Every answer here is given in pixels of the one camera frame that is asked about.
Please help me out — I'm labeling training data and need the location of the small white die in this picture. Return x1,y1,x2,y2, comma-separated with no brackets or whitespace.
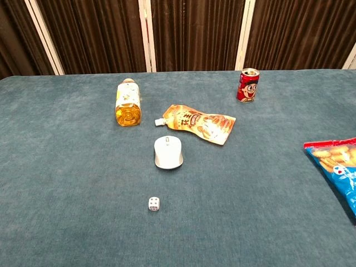
148,196,160,212

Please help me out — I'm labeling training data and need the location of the white computer mouse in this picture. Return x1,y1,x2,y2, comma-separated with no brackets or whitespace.
154,135,184,170

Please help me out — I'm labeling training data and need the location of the orange spout pouch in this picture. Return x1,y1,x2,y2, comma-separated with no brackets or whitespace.
154,104,237,146

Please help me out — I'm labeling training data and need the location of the yellow tea bottle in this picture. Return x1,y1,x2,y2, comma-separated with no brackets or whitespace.
115,78,142,127

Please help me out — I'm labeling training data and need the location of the red cartoon drink can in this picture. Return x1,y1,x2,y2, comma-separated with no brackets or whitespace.
236,67,261,104

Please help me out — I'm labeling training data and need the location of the brown pleated screen panel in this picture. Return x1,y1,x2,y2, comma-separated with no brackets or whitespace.
235,0,356,71
0,0,65,80
24,0,152,75
139,0,255,72

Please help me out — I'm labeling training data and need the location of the blue table cloth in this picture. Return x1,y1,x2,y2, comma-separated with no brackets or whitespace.
0,69,356,267

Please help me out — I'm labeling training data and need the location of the blue cracker snack bag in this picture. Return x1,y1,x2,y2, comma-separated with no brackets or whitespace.
303,137,356,218

